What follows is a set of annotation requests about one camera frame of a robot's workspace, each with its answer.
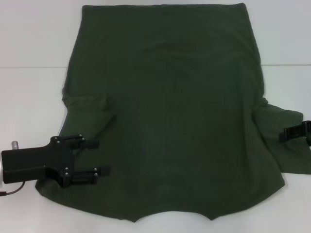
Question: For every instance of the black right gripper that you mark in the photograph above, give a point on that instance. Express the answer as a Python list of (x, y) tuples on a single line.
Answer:
[(307, 132)]

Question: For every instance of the dark green t-shirt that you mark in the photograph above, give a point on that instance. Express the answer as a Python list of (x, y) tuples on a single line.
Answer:
[(170, 109)]

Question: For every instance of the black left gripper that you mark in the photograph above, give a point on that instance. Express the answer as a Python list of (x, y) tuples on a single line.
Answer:
[(36, 162)]

